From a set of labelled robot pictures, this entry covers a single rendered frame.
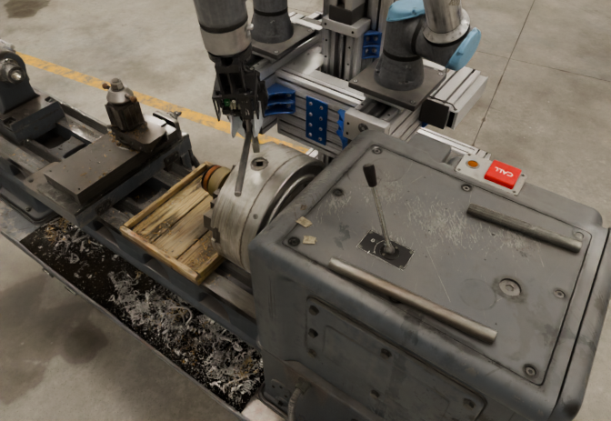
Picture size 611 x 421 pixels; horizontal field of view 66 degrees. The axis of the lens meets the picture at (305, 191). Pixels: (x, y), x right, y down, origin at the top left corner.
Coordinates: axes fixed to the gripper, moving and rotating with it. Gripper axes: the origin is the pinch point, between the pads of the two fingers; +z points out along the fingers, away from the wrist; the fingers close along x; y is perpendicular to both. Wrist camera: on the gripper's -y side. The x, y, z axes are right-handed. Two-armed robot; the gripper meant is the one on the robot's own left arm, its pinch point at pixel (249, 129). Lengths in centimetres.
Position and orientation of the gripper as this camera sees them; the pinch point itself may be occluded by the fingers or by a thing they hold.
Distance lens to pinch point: 92.8
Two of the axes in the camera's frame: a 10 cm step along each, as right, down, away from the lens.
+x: 10.0, -0.5, -0.4
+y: 0.1, 7.7, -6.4
